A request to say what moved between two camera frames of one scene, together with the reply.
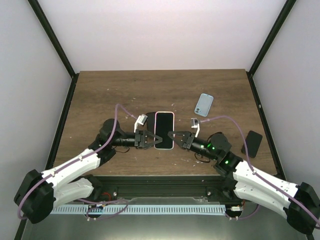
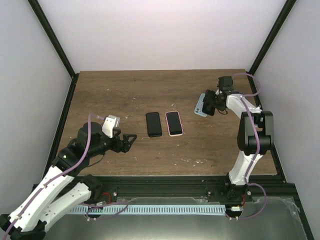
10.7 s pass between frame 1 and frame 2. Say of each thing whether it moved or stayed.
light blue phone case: stayed
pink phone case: moved
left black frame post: stayed
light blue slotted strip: stayed
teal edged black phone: moved
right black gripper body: moved
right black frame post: stayed
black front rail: stayed
